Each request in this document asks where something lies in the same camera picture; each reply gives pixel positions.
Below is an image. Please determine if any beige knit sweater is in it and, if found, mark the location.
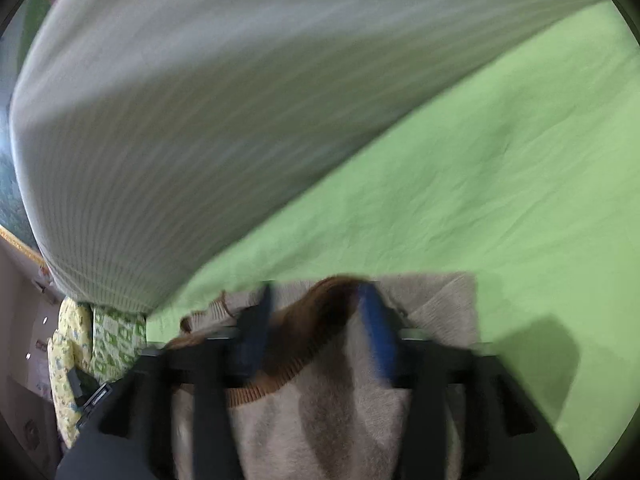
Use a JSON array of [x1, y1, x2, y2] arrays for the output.
[[169, 273, 477, 479]]

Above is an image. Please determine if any yellow floral blanket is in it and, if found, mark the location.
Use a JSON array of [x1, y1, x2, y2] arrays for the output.
[[47, 297, 92, 448]]

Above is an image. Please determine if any green white checkered pillow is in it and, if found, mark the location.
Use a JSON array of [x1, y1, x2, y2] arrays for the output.
[[90, 307, 146, 384]]

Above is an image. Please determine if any gold framed floral painting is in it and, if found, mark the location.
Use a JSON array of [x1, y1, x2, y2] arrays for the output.
[[0, 0, 76, 271]]

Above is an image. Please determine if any green bed sheet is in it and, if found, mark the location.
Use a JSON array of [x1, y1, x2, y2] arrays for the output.
[[146, 1, 639, 477]]

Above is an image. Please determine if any striped grey duvet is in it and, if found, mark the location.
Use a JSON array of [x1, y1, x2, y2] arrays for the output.
[[9, 0, 600, 312]]

